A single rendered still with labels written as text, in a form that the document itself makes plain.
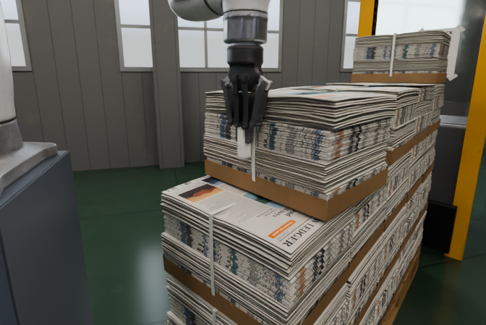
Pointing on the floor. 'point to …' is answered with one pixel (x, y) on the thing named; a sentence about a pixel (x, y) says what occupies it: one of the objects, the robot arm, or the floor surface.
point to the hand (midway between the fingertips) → (244, 142)
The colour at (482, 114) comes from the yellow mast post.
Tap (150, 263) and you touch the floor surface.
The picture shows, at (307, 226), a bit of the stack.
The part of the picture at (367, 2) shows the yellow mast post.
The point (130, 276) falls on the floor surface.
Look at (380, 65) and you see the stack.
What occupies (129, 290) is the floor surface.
